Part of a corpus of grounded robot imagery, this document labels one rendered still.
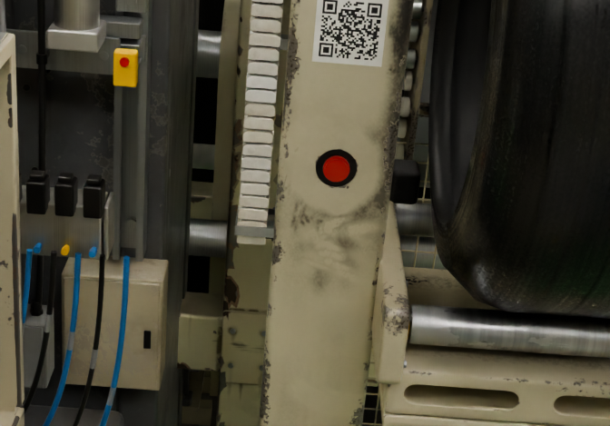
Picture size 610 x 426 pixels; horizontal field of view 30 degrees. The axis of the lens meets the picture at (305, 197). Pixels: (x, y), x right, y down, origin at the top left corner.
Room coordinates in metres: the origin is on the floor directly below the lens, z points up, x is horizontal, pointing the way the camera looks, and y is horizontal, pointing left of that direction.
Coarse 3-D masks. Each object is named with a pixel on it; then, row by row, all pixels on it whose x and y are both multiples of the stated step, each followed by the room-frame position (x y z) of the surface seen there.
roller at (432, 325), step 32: (416, 320) 1.11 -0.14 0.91; (448, 320) 1.11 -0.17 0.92; (480, 320) 1.11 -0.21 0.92; (512, 320) 1.12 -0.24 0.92; (544, 320) 1.12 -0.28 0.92; (576, 320) 1.12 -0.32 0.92; (608, 320) 1.13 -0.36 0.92; (544, 352) 1.11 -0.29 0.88; (576, 352) 1.11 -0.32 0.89; (608, 352) 1.11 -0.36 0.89
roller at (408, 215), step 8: (400, 208) 1.39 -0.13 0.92; (408, 208) 1.39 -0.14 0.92; (416, 208) 1.39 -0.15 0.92; (424, 208) 1.39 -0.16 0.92; (400, 216) 1.38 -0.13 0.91; (408, 216) 1.38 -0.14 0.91; (416, 216) 1.38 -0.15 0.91; (424, 216) 1.39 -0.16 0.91; (400, 224) 1.38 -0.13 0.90; (408, 224) 1.38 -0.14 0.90; (416, 224) 1.38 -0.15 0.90; (424, 224) 1.38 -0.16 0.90; (432, 224) 1.38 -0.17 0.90; (400, 232) 1.38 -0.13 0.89; (408, 232) 1.38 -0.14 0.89; (416, 232) 1.38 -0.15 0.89; (424, 232) 1.38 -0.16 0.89; (432, 232) 1.38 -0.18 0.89
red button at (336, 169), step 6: (330, 156) 1.18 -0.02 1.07; (336, 156) 1.17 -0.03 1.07; (330, 162) 1.17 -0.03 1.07; (336, 162) 1.17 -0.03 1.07; (342, 162) 1.17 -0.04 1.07; (348, 162) 1.18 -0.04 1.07; (324, 168) 1.17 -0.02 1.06; (330, 168) 1.17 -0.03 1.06; (336, 168) 1.17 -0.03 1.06; (342, 168) 1.17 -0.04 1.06; (348, 168) 1.17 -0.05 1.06; (324, 174) 1.17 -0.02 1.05; (330, 174) 1.17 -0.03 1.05; (336, 174) 1.17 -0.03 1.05; (342, 174) 1.17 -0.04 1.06; (348, 174) 1.17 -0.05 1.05; (330, 180) 1.17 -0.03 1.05; (336, 180) 1.17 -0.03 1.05; (342, 180) 1.17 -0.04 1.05
